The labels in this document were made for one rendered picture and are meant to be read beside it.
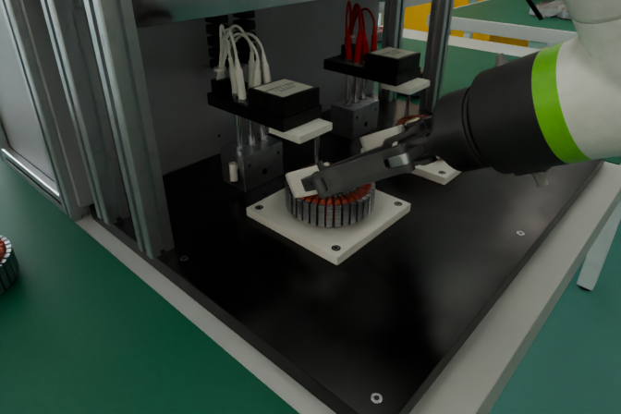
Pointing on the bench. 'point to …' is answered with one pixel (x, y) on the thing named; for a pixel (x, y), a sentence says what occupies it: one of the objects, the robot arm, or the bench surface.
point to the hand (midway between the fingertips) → (336, 164)
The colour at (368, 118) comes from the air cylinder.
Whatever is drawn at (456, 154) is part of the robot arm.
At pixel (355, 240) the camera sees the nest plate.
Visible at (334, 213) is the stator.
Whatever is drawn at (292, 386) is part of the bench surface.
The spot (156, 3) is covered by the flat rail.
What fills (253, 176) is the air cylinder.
